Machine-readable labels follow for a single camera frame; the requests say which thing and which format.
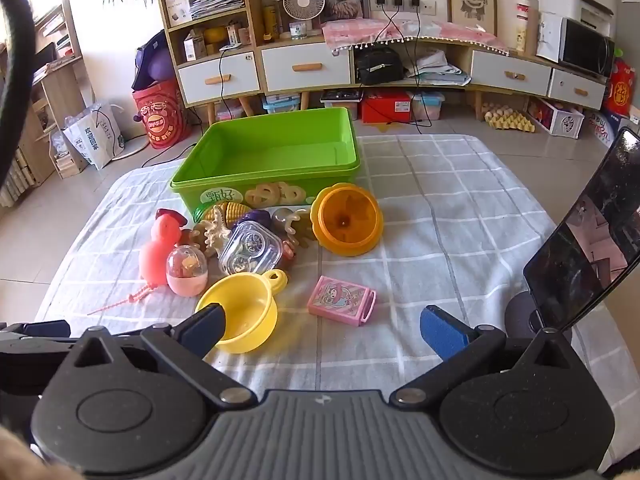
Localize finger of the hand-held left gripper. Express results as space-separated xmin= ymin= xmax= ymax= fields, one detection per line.
xmin=0 ymin=320 xmax=72 ymax=341

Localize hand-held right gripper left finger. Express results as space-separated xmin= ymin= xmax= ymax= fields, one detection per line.
xmin=52 ymin=304 xmax=259 ymax=408

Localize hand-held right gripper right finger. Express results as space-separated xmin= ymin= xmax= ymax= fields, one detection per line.
xmin=389 ymin=304 xmax=582 ymax=408

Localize yellow toy pot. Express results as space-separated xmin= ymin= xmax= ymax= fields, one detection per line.
xmin=195 ymin=269 xmax=289 ymax=355

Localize pink egg capsule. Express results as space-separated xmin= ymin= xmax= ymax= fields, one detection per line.
xmin=166 ymin=244 xmax=207 ymax=296

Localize pink flamingo toy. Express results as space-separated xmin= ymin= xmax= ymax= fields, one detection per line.
xmin=87 ymin=208 xmax=188 ymax=317

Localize clear plastic case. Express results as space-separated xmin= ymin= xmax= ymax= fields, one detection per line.
xmin=218 ymin=220 xmax=284 ymax=276

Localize pink card box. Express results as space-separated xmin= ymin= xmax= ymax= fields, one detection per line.
xmin=307 ymin=275 xmax=377 ymax=329

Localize orange plastic toy bowl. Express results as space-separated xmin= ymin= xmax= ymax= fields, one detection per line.
xmin=310 ymin=184 xmax=385 ymax=257

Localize green plastic storage box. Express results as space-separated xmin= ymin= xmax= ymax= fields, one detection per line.
xmin=170 ymin=107 xmax=362 ymax=223

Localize tan plastic claw toy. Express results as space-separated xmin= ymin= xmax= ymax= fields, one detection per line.
xmin=186 ymin=223 xmax=207 ymax=257
xmin=284 ymin=208 xmax=317 ymax=252

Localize tan fuzzy sleeve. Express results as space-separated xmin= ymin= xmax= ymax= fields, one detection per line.
xmin=0 ymin=424 xmax=76 ymax=480

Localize cream toy starfish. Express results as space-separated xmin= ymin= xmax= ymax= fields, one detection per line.
xmin=201 ymin=206 xmax=234 ymax=261

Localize grey checkered blanket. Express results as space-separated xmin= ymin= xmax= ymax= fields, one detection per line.
xmin=34 ymin=133 xmax=628 ymax=471

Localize yellow toy corn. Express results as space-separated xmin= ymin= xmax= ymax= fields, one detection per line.
xmin=194 ymin=201 xmax=251 ymax=227

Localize purple toy grapes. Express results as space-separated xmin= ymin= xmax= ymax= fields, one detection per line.
xmin=239 ymin=208 xmax=274 ymax=227

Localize black smartphone on stand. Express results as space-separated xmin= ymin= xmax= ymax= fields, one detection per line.
xmin=504 ymin=126 xmax=640 ymax=342

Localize white shopping bag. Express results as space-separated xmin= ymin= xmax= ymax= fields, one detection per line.
xmin=62 ymin=102 xmax=126 ymax=171

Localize red printed bucket bag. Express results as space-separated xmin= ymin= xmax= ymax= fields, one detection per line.
xmin=132 ymin=79 xmax=194 ymax=151

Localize yellow egg tray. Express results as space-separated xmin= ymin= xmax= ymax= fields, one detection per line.
xmin=482 ymin=102 xmax=537 ymax=134

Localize clear plastic storage box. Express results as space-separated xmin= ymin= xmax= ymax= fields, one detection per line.
xmin=410 ymin=90 xmax=446 ymax=121

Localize red cardboard box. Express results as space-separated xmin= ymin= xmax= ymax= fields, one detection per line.
xmin=360 ymin=90 xmax=412 ymax=125

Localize clear box with blue lid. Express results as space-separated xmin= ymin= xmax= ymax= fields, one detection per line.
xmin=262 ymin=92 xmax=302 ymax=115

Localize wooden bookshelf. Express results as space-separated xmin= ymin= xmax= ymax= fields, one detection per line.
xmin=27 ymin=0 xmax=97 ymax=182

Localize white printed carton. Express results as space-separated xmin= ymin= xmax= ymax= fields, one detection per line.
xmin=527 ymin=97 xmax=586 ymax=140

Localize folded light cloths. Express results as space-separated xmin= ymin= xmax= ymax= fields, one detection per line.
xmin=407 ymin=49 xmax=473 ymax=87

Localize low wooden sideboard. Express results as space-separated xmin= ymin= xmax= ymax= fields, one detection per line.
xmin=255 ymin=35 xmax=615 ymax=117

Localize purple plush toy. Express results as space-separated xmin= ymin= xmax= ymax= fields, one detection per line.
xmin=131 ymin=29 xmax=177 ymax=92

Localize black bag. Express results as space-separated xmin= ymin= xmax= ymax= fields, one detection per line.
xmin=354 ymin=44 xmax=405 ymax=86

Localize red gift bag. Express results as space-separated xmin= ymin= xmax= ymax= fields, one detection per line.
xmin=601 ymin=56 xmax=637 ymax=119

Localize wooden shelf cabinet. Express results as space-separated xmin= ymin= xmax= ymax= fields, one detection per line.
xmin=156 ymin=0 xmax=267 ymax=122

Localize pink lace cloth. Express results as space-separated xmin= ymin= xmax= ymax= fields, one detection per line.
xmin=322 ymin=18 xmax=512 ymax=57

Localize white microwave oven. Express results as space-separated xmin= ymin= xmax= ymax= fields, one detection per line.
xmin=536 ymin=10 xmax=617 ymax=80

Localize white carton on shelf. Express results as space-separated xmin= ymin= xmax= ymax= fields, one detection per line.
xmin=164 ymin=0 xmax=194 ymax=27

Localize stack of papers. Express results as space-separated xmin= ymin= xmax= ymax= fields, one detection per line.
xmin=189 ymin=0 xmax=247 ymax=22

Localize framed cartoon drawing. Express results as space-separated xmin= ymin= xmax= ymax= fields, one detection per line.
xmin=444 ymin=0 xmax=499 ymax=37

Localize small white desk fan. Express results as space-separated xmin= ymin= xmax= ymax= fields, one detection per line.
xmin=283 ymin=0 xmax=326 ymax=41

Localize white printer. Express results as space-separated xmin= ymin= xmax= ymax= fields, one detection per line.
xmin=536 ymin=0 xmax=616 ymax=25

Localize black power cable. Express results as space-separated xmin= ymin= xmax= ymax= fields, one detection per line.
xmin=144 ymin=44 xmax=236 ymax=169
xmin=375 ymin=2 xmax=437 ymax=133

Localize black strap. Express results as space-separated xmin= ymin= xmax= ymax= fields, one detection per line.
xmin=0 ymin=0 xmax=40 ymax=188

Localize wall power outlets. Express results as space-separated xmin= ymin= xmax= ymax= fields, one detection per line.
xmin=374 ymin=0 xmax=437 ymax=17

